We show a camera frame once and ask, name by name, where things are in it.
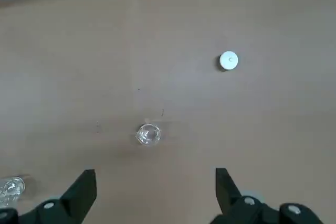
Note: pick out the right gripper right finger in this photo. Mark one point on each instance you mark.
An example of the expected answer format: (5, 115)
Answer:
(231, 203)

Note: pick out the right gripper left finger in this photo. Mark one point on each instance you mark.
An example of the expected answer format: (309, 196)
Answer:
(73, 200)

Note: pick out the clear glass alcohol lamp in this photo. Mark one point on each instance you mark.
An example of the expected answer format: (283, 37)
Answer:
(10, 190)

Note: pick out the small glass beaker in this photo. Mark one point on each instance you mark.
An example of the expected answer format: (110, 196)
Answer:
(148, 134)

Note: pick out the white round cap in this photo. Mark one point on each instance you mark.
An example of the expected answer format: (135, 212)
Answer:
(229, 61)

